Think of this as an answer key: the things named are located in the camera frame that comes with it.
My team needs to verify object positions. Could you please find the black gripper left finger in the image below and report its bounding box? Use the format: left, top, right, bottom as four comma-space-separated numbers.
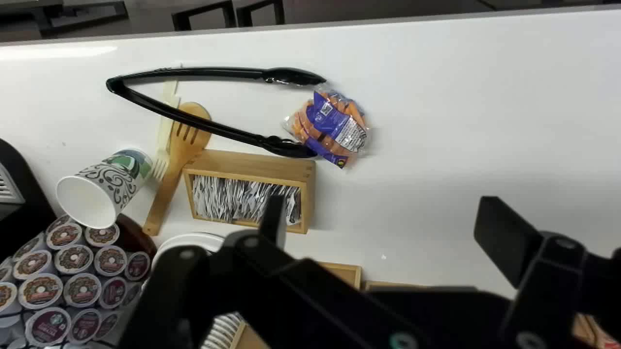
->
118, 191, 443, 349

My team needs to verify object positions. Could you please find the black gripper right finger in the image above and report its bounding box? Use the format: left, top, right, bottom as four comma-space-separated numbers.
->
474, 193, 621, 349

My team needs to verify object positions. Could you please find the patterned paper cup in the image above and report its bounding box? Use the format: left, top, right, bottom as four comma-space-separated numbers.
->
54, 147, 155, 230

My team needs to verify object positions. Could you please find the patterned paper cups stack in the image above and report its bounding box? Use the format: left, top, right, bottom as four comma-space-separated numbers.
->
200, 310, 248, 349

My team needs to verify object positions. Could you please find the small wooden packet box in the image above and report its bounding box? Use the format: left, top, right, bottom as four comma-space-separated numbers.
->
182, 149, 318, 236

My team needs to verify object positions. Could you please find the wooden fork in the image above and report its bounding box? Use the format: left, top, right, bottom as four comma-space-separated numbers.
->
142, 100, 214, 236

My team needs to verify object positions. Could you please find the cream plastic fork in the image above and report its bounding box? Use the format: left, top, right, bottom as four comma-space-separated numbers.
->
151, 79, 182, 186

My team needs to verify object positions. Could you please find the black coffee machine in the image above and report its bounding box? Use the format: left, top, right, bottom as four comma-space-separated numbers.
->
0, 135, 58, 261

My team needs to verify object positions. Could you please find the orange blue snack packet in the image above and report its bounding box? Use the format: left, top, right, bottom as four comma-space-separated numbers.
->
281, 87, 373, 170

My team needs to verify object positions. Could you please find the black chair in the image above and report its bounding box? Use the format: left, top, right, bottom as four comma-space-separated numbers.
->
171, 0, 239, 32
235, 0, 287, 28

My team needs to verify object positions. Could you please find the black table frame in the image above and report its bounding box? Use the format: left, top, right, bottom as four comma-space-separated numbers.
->
0, 0, 132, 38

